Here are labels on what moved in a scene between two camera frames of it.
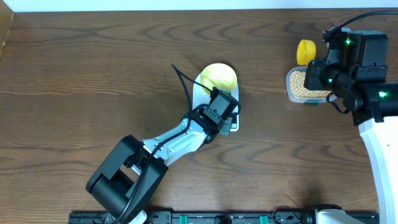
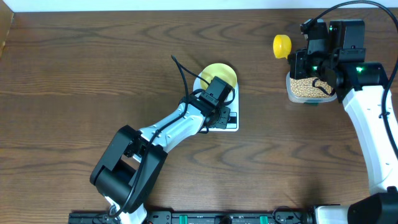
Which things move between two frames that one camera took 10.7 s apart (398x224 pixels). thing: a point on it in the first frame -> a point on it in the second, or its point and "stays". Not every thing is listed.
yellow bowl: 219,75 stays
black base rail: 220,218 stays
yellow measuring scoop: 306,51 -> 282,46
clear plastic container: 297,92 stays
